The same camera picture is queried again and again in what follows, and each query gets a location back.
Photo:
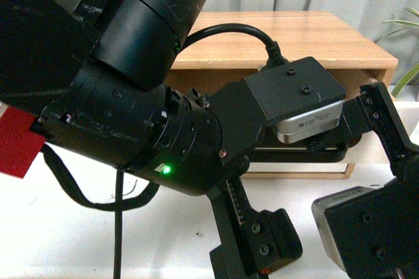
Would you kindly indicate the right green leafy plant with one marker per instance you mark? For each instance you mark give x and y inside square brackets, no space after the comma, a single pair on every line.
[401,40]

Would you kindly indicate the red tag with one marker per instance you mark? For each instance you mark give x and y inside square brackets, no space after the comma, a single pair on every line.
[19,145]

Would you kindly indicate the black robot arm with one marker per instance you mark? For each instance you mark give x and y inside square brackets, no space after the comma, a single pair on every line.
[83,82]

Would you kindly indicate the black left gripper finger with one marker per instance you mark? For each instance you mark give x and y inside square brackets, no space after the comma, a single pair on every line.
[253,244]

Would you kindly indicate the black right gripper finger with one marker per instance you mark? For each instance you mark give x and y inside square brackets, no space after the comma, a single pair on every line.
[374,111]

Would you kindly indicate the white drawer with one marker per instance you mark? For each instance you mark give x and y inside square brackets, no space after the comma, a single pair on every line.
[353,80]
[296,167]

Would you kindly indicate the wrist camera black silver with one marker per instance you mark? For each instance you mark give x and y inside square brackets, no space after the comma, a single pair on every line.
[299,99]

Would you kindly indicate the thin wire scrap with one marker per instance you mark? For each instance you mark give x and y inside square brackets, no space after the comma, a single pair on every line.
[130,190]

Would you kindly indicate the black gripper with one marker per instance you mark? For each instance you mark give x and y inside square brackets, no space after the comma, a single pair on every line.
[244,125]

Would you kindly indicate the wooden drawer cabinet frame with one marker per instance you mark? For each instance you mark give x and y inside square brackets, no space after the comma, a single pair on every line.
[213,62]

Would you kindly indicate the black drawer handle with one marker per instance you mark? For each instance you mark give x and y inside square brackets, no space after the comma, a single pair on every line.
[272,150]

